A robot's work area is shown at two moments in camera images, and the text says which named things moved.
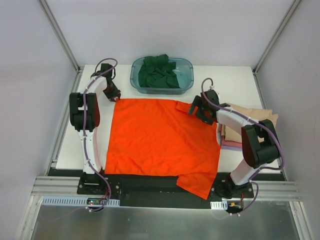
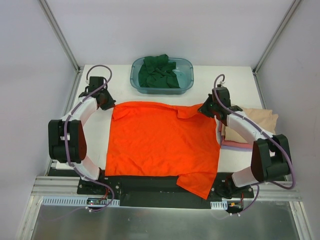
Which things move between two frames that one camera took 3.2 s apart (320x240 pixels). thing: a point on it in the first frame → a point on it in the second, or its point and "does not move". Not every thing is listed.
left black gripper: [112, 93] → [107, 102]
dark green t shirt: [157, 71] does not move
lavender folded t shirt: [231, 148] does not move
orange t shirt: [160, 138] does not move
